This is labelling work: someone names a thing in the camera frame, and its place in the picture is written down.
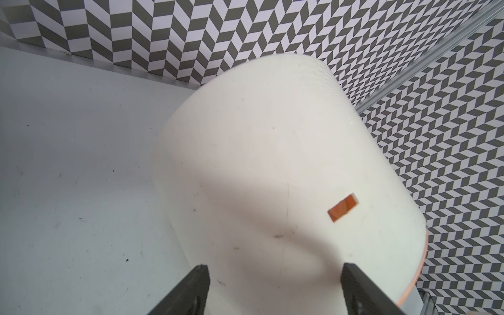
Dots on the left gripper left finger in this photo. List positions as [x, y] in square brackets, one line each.
[188, 297]

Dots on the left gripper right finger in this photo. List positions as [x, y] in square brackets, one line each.
[362, 296]

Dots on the white round drawer cabinet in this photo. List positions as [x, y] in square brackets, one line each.
[270, 178]

